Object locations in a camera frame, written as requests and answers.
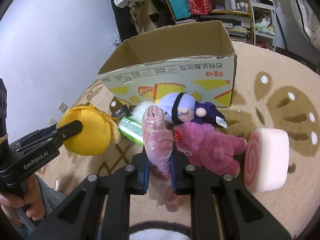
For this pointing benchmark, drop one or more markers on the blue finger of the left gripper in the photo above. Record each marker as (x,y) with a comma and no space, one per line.
(35,135)

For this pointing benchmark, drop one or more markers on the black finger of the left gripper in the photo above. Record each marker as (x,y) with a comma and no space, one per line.
(61,134)

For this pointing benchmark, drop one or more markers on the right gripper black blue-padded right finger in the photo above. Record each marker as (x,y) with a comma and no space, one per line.
(221,207)

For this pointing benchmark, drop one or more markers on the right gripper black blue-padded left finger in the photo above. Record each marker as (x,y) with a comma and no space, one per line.
(99,207)

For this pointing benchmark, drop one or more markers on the yellow plush toy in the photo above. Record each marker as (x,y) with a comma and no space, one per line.
(98,130)

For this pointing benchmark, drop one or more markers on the pink swirl roll cushion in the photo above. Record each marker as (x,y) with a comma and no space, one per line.
(266,160)

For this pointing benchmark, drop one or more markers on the small black Face packet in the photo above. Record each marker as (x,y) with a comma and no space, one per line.
(121,112)

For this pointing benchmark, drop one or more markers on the white fluffy chick plush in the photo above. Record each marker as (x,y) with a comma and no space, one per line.
(139,110)

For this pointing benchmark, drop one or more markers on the pink plastic bundle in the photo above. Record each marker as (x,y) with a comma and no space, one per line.
(158,145)

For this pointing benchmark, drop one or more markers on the pink bear plush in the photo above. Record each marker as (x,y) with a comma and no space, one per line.
(208,148)

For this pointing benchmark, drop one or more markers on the purple hooded plush doll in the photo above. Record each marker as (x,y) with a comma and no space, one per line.
(179,108)

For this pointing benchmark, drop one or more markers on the person's left hand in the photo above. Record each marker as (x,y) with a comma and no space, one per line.
(33,198)

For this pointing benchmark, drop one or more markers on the beige patterned carpet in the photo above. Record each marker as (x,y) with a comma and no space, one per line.
(271,91)

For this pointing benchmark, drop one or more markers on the beige trench coat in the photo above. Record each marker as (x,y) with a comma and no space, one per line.
(141,13)

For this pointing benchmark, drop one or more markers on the cardboard box with yellow print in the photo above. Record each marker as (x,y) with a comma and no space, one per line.
(196,58)

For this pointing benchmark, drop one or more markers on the teal gift bag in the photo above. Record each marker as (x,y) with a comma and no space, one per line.
(180,9)

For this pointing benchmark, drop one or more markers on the white small trolley shelf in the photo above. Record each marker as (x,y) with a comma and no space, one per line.
(264,23)

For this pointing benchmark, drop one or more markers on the wooden bookshelf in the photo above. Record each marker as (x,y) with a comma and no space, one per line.
(236,16)

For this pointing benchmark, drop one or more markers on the wall power socket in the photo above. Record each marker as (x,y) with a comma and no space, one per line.
(62,107)

